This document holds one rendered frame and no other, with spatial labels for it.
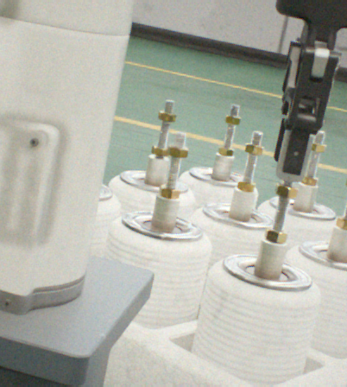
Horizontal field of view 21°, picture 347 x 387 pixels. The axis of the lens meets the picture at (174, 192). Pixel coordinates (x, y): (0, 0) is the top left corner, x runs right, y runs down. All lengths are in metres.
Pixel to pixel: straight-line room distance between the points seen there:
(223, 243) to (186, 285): 0.09
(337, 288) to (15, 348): 0.44
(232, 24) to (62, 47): 5.58
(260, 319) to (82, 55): 0.35
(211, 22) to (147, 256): 5.27
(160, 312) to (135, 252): 0.06
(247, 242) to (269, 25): 5.13
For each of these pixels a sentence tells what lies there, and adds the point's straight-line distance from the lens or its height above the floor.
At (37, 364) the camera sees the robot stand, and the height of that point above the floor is 0.29.
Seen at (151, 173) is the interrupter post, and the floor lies 0.26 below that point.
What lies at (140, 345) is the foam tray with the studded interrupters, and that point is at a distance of 0.77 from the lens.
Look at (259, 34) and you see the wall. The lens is 6.00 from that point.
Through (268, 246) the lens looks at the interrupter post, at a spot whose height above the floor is 0.28.
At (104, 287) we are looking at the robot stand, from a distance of 0.52.
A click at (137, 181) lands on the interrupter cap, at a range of 0.98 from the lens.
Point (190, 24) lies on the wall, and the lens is 6.06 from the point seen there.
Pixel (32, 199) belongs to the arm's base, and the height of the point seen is 0.36.
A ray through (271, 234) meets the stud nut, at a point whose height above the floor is 0.29.
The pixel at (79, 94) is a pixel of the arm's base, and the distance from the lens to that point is 0.45.
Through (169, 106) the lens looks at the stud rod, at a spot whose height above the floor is 0.34.
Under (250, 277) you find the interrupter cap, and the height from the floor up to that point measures 0.25.
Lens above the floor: 0.48
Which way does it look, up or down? 13 degrees down
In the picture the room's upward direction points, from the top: 11 degrees clockwise
